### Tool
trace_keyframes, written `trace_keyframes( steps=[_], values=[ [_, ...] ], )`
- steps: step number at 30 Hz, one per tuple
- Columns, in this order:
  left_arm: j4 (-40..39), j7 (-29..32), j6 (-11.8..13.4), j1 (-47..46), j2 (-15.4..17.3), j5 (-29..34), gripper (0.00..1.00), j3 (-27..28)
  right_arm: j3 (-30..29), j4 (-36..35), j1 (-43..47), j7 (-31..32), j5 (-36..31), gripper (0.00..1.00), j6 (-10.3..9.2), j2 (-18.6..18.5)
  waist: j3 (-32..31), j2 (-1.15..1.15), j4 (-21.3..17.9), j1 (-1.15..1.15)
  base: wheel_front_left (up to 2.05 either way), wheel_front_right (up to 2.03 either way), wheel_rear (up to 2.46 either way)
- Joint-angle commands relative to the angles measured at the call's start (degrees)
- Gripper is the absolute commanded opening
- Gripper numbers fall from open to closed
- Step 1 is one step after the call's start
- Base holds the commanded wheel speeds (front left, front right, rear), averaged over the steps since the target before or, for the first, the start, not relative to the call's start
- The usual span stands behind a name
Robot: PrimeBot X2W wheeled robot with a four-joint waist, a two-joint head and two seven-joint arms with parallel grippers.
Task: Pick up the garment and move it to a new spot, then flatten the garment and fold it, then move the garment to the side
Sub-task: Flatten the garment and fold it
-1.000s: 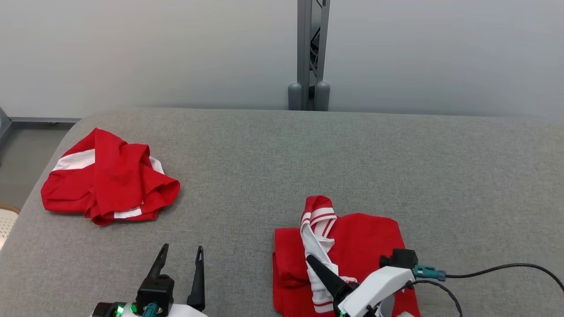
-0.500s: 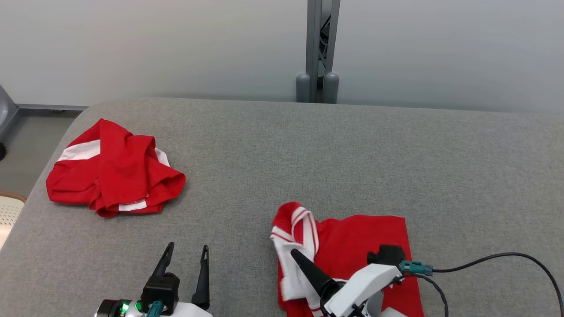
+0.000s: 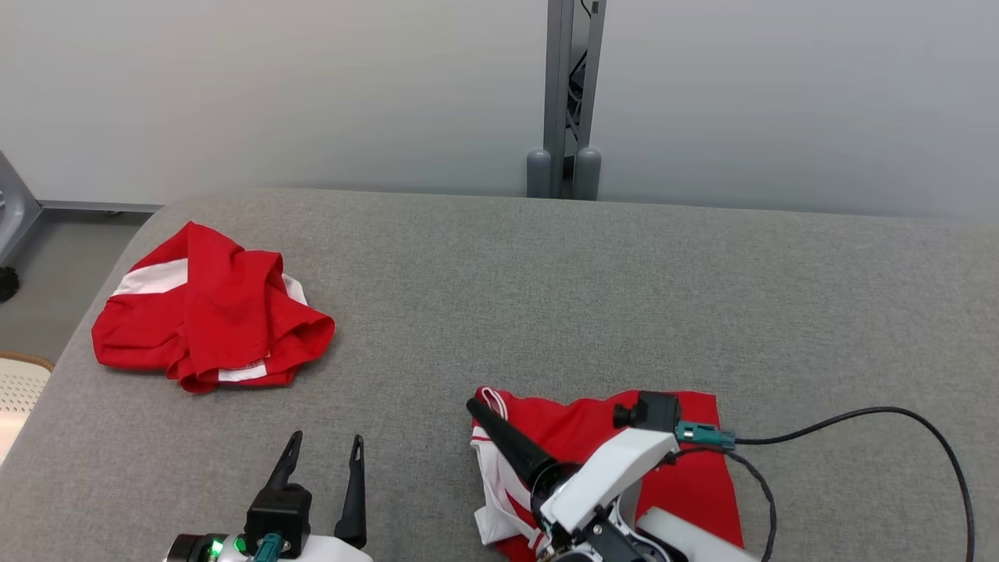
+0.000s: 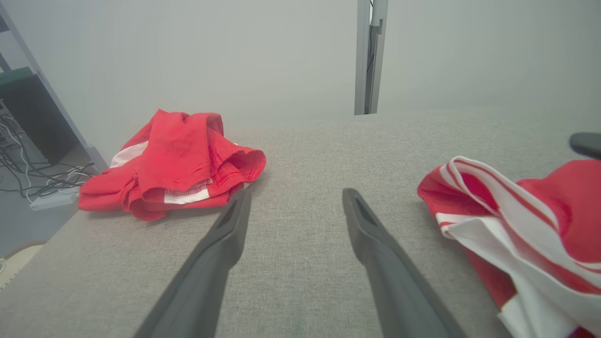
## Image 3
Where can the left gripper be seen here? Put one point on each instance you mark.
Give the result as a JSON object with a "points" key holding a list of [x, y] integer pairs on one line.
{"points": [[195, 550]]}

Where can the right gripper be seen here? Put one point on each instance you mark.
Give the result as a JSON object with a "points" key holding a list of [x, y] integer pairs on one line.
{"points": [[601, 542]]}

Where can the red white lettered jersey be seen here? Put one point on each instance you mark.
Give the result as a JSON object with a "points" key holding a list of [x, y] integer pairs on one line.
{"points": [[577, 429]]}

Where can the red and white jersey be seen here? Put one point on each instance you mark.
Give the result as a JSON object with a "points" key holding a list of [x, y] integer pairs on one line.
{"points": [[226, 312]]}

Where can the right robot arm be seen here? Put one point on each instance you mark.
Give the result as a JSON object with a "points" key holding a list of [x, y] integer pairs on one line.
{"points": [[702, 538]]}

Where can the white woven laundry basket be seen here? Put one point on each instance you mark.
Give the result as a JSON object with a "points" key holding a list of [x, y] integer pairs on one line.
{"points": [[19, 390]]}

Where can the grey baseboard strip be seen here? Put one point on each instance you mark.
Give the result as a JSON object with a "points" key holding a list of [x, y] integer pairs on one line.
{"points": [[94, 207]]}

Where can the black caster wheel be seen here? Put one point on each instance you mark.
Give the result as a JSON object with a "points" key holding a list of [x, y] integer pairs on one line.
{"points": [[6, 285]]}

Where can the grey metal stand leg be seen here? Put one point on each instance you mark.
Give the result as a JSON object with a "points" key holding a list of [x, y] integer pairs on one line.
{"points": [[15, 211]]}

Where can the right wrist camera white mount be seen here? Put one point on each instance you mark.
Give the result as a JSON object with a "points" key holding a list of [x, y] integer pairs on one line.
{"points": [[616, 468]]}

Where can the grey metal partition post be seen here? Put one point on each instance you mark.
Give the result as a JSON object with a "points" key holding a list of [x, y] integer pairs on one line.
{"points": [[558, 78]]}

